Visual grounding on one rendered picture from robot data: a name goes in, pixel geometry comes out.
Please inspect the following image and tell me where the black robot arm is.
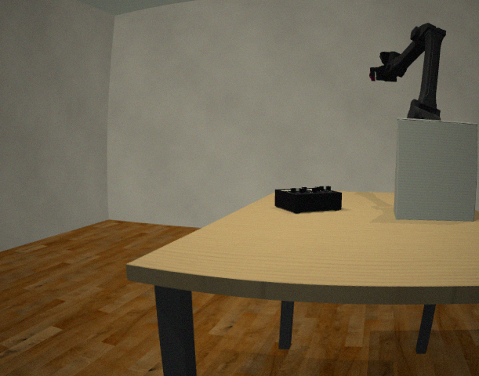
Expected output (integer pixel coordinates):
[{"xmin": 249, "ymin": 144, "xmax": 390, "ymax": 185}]
[{"xmin": 379, "ymin": 23, "xmax": 446, "ymax": 120}]

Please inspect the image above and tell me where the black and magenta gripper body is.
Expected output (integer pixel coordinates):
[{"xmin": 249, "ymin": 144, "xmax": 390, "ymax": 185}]
[{"xmin": 370, "ymin": 67, "xmax": 397, "ymax": 82}]

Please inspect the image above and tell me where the black lighting desk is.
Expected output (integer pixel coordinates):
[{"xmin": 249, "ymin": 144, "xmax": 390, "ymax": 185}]
[{"xmin": 274, "ymin": 186, "xmax": 342, "ymax": 214}]

